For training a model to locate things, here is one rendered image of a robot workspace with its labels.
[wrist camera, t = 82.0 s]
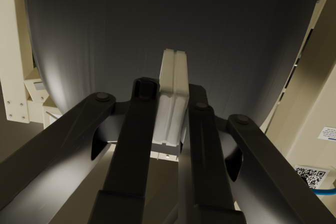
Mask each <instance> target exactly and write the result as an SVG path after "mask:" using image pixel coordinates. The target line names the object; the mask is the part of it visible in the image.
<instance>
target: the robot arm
mask: <svg viewBox="0 0 336 224"><path fill-rule="evenodd" d="M112 142H117V143H116V146H115V149H114V152H113V155H112V159H111V162H110V165H109V168H108V171H107V174H106V177H105V181H104V184H103V187H102V190H101V189H100V190H99V191H98V193H97V195H96V198H95V201H94V204H93V207H92V210H91V213H90V216H89V219H88V222H87V224H142V221H143V214H144V206H145V198H146V197H145V193H146V185H147V178H148V171H149V163H150V156H151V148H152V143H155V144H162V143H166V145H167V146H174V147H176V146H177V145H179V147H178V152H177V156H176V161H178V224H336V218H335V217H334V215H333V214H332V213H331V212H330V211H329V210H328V208H327V207H326V206H325V205H324V204H323V202H322V201H321V200H320V199H319V198H318V197H317V195H316V194H315V193H314V192H313V191H312V189H311V188H310V187H309V186H308V185H307V184H306V182H305V181H304V180H303V179H302V178H301V176H300V175H299V174H298V173H297V172H296V171H295V169H294V168H293V167H292V166H291V165H290V163H289V162H288V161H287V160H286V159H285V158H284V156H283V155H282V154H281V153H280V152H279V150H278V149H277V148H276V147H275V146H274V144H273V143H272V142H271V141H270V140H269V139H268V137H267V136H266V135H265V134H264V133H263V131H262V130H261V129H260V128H259V127H258V126H257V124H256V123H255V122H254V121H253V120H252V119H251V118H249V117H247V116H246V115H243V114H231V115H229V117H228V120H226V119H223V118H220V117H218V116H216V115H215V112H214V109H213V108H212V107H211V106H210V105H209V103H208V98H207V93H206V90H205V89H204V88H203V87H202V86H201V85H195V84H190V83H189V81H188V67H187V54H186V53H185V52H184V51H179V50H177V52H175V51H174V50H173V49H167V48H166V50H164V53H163V59H162V65H161V70H160V76H159V79H156V78H151V77H145V76H143V77H141V78H137V79H135V80H134V81H133V87H132V95H131V99H130V100H129V101H124V102H116V97H114V96H113V95H112V94H109V93H105V92H95V93H92V94H90V95H89V96H87V97H86V98H85V99H83V100H82V101H81V102H79V103H78V104H77V105H75V106H74V107H73V108H72V109H70V110H69V111H68V112H66V113H65V114H64V115H62V116H61V117H60V118H58V119H57V120H56V121H54V122H53V123H52V124H50V125H49V126H48V127H47V128H45V129H44V130H43V131H41V132H40V133H39V134H37V135H36V136H35V137H33V138H32V139H31V140H29V141H28V142H27V143H25V144H24V145H23V146H22V147H20V148H19V149H18V150H16V151H15V152H14V153H12V154H11V155H10V156H8V157H7V158H6V159H4V160H3V161H2V162H0V224H48V223H49V222H50V221H51V219H52V218H53V217H54V216H55V215H56V213H57V212H58V211H59V210H60V208H61V207H62V206H63V205H64V204H65V202H66V201H67V200H68V199H69V197H70V196H71V195H72V194H73V193H74V191H75V190H76V189H77V188H78V186H79V185H80V184H81V183H82V182H83V180H84V179H85V178H86V177H87V175H88V174H89V173H90V172H91V170H92V169H93V168H94V167H95V166H96V164H97V163H98V162H99V161H100V159H101V158H102V157H103V156H104V155H105V153H106V152H107V151H108V150H109V148H110V147H111V145H112ZM233 197H234V199H235V201H236V203H237V205H238V207H239V209H240V210H235V205H234V200H233Z"/></svg>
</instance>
